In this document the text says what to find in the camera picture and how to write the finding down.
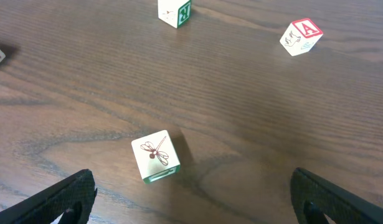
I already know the dragonfly picture wooden block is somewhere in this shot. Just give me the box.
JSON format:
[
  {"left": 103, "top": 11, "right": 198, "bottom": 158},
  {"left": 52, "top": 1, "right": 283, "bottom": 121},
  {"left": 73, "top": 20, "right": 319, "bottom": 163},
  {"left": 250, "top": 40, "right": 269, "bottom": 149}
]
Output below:
[{"left": 131, "top": 130, "right": 181, "bottom": 184}]

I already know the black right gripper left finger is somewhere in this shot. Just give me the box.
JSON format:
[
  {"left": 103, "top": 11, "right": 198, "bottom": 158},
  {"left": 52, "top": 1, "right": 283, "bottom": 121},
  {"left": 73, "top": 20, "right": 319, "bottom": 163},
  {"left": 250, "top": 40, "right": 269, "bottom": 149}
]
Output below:
[{"left": 0, "top": 169, "right": 97, "bottom": 223}]

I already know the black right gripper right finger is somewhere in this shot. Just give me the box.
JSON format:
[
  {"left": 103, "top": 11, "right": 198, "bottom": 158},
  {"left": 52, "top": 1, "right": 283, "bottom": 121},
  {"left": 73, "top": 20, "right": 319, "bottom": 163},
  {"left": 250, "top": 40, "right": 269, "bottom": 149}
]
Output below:
[{"left": 290, "top": 167, "right": 383, "bottom": 224}]

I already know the red letter A block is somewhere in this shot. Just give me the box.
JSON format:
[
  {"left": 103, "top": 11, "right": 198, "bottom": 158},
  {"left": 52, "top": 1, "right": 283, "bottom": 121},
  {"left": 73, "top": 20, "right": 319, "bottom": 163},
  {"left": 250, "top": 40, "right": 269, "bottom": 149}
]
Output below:
[{"left": 280, "top": 18, "right": 324, "bottom": 56}]

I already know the green letter R block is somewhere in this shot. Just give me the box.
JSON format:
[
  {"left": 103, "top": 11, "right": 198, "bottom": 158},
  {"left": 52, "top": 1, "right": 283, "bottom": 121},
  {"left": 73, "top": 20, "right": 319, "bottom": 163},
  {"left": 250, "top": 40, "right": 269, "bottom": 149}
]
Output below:
[{"left": 158, "top": 0, "right": 192, "bottom": 28}]

